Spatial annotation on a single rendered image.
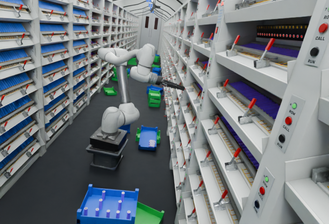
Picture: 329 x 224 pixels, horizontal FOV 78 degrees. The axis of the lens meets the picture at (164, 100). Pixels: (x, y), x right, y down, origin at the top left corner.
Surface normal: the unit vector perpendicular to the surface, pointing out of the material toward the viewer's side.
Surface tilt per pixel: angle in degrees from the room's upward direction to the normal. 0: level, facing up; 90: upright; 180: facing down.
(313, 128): 90
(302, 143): 90
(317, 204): 19
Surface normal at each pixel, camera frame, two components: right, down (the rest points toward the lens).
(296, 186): -0.19, -0.92
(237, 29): 0.04, 0.33
